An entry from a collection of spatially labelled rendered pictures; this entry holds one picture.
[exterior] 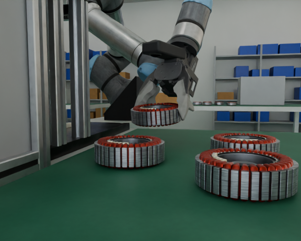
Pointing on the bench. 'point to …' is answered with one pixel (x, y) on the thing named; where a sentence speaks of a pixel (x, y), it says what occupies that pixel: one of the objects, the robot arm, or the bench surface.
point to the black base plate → (77, 144)
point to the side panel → (18, 90)
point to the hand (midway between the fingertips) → (155, 115)
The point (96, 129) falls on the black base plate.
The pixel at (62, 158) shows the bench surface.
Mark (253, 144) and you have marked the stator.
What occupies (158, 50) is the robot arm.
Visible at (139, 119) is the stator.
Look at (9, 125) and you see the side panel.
